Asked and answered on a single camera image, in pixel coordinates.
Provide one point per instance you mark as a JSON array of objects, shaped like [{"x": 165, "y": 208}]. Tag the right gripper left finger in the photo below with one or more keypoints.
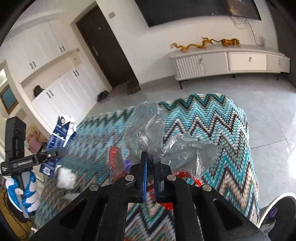
[{"x": 99, "y": 213}]

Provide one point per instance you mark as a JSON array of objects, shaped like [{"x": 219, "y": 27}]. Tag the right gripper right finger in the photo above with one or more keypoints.
[{"x": 202, "y": 213}]

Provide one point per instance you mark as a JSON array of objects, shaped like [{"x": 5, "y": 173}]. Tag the blue white milk carton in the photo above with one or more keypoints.
[{"x": 58, "y": 144}]

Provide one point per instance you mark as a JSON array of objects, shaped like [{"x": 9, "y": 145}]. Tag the clear plastic bag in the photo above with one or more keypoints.
[{"x": 145, "y": 132}]

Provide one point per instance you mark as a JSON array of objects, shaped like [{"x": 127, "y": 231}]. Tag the white blue gloved left hand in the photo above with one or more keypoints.
[{"x": 24, "y": 199}]

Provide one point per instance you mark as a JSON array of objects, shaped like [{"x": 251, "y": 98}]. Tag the red plastic wrapper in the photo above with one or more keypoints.
[{"x": 147, "y": 178}]

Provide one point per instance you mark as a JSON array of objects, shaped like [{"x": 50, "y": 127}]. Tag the crumpled white tissue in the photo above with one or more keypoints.
[{"x": 66, "y": 179}]

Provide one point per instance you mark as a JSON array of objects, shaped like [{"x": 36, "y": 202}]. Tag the purple candy wrapper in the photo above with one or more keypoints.
[{"x": 128, "y": 165}]

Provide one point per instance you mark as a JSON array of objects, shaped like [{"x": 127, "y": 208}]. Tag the black handbag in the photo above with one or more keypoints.
[{"x": 37, "y": 90}]

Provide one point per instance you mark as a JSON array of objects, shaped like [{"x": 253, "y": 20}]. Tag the black white sneaker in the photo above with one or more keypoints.
[{"x": 277, "y": 220}]

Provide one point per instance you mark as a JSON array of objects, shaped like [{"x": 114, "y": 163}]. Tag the zigzag patterned tablecloth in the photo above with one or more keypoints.
[{"x": 211, "y": 117}]

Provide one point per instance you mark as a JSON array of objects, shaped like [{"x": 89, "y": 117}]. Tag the black shoes by cupboard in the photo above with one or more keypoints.
[{"x": 103, "y": 95}]

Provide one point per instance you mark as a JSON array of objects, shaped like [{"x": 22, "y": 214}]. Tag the dark shoes by door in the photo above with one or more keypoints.
[{"x": 132, "y": 87}]

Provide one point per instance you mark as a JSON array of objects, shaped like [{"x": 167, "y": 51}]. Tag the dark brown entrance door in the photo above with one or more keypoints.
[{"x": 105, "y": 48}]

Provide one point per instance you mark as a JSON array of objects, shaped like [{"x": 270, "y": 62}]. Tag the white TV cabinet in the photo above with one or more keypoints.
[{"x": 219, "y": 60}]

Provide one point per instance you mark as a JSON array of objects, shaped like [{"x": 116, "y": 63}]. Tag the golden dragon figurine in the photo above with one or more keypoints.
[{"x": 205, "y": 42}]

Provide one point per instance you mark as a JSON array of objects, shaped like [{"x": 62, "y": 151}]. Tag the golden tiger figurine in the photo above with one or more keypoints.
[{"x": 228, "y": 43}]

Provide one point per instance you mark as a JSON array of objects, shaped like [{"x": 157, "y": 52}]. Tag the white wall cupboard unit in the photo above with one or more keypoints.
[{"x": 50, "y": 55}]

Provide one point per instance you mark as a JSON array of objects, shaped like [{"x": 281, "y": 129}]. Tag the wall mounted black television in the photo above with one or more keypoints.
[{"x": 157, "y": 12}]

